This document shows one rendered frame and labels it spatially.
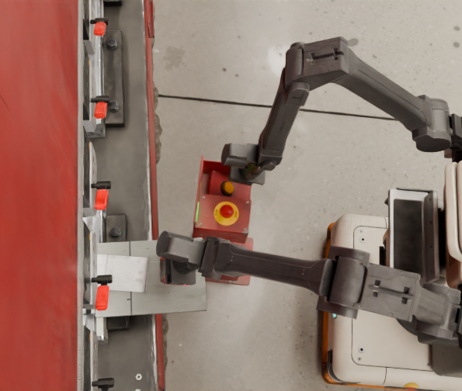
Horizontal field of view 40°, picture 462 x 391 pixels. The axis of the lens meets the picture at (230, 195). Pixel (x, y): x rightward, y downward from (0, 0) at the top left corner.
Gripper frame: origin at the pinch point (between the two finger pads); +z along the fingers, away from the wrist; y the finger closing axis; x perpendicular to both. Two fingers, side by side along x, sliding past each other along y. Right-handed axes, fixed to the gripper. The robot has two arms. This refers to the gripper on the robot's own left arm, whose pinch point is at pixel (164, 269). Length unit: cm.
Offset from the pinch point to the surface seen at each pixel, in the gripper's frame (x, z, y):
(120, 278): -8.7, 6.0, 1.5
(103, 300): -24.4, -20.5, 11.6
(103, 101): -22.7, -17.0, -32.4
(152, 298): -2.1, 2.4, 6.5
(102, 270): -12.5, 8.2, -0.8
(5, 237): -55, -66, 14
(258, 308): 80, 70, -4
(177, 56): 56, 84, -119
